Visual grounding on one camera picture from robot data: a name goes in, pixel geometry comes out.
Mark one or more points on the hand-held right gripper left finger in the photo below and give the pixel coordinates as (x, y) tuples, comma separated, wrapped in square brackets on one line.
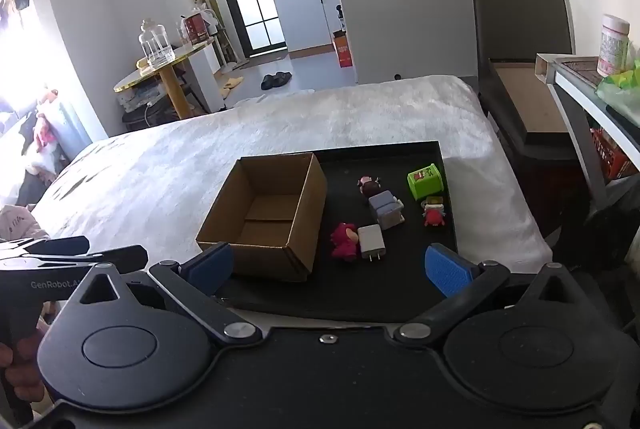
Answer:
[(210, 266)]

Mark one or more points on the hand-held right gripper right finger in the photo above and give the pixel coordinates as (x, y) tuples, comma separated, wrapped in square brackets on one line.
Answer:
[(445, 271)]

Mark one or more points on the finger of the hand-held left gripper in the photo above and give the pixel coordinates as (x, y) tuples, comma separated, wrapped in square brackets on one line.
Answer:
[(45, 245), (120, 255)]

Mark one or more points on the brown cardboard box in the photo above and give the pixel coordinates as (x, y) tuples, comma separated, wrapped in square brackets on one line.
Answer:
[(265, 254)]

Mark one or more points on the teal and cream toy figure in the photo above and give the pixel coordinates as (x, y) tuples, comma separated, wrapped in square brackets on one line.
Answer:
[(434, 214)]

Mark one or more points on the black tray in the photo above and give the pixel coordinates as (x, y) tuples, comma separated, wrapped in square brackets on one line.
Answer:
[(380, 289)]

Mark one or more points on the white charger plug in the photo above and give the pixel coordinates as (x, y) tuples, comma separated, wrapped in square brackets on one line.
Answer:
[(371, 241)]

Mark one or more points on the grey block toy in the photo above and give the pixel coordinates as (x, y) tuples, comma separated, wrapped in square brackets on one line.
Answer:
[(386, 210)]

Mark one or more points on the green cube toy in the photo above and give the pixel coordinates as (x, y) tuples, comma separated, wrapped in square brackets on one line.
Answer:
[(425, 181)]

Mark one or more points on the pink bear toy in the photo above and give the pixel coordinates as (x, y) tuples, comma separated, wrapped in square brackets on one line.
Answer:
[(344, 243)]

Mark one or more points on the brown-haired doll figurine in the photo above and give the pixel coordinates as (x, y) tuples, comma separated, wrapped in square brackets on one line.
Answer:
[(369, 185)]

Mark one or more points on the person's left hand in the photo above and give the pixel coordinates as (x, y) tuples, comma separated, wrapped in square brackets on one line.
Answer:
[(27, 369)]

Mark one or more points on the pink patterned clothing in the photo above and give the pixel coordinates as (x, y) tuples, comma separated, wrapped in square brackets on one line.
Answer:
[(17, 221)]

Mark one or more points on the white fluffy blanket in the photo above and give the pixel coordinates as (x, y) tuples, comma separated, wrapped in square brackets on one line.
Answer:
[(150, 169)]

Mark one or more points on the pile of clothes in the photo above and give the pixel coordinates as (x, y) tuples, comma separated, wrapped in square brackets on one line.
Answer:
[(40, 129)]

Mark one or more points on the pair of yellow slippers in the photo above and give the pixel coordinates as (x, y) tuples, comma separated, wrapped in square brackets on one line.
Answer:
[(231, 86)]

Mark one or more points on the round gold table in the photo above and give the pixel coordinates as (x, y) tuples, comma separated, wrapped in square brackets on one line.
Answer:
[(172, 79)]

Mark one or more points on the black framed wooden board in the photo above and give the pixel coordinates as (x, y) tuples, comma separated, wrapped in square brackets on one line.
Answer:
[(530, 99)]

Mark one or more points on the yellow banana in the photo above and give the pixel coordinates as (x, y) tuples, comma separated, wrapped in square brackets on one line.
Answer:
[(144, 64)]

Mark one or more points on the black slipper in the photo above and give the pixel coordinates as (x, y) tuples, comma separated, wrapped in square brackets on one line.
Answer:
[(283, 79), (269, 82)]

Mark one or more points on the large glass jar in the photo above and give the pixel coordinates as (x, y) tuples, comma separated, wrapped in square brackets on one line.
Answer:
[(156, 44)]

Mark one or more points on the grey side table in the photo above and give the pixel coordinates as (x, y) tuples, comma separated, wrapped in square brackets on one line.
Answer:
[(575, 99)]

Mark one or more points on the red canister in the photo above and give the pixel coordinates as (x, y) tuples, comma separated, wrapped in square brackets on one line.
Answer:
[(196, 29)]

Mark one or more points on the orange cardboard box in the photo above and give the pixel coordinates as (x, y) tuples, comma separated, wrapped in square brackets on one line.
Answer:
[(344, 51)]

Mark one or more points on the green plastic packet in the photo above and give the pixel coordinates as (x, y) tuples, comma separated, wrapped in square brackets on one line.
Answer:
[(622, 91)]

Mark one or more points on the white kitchen cabinet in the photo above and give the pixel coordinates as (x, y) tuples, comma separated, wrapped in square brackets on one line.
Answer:
[(305, 19)]

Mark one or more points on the spray bottle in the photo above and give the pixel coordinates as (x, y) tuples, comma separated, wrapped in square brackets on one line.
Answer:
[(340, 16)]

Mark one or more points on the pink and white canister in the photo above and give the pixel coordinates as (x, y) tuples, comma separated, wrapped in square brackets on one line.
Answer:
[(614, 46)]

